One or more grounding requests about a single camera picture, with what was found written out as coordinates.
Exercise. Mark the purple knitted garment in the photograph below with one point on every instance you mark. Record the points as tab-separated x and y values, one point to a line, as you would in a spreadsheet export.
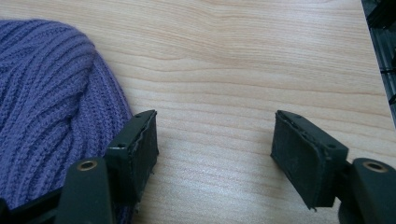
53	105

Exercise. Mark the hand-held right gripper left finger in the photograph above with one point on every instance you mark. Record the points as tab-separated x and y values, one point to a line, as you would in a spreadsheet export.
137	155

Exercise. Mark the dark metal frame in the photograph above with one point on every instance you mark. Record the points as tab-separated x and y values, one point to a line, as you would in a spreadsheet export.
383	46

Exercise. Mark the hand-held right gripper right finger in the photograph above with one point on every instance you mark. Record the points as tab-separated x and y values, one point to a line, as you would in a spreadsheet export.
306	155

